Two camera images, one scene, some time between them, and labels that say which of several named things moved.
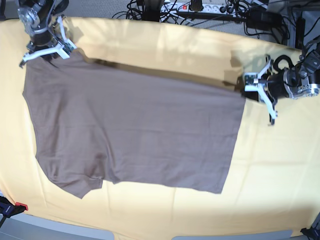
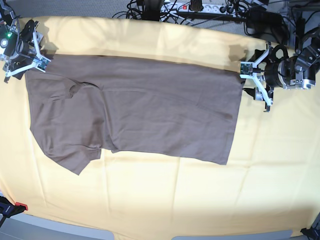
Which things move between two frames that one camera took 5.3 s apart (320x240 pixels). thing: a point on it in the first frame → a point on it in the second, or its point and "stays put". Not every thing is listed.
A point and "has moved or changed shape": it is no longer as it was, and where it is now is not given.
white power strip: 205,8 stays put
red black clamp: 7,209 stays put
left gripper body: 43,42 → 22,58
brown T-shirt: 131,125 has moved or changed shape
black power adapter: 260,19 stays put
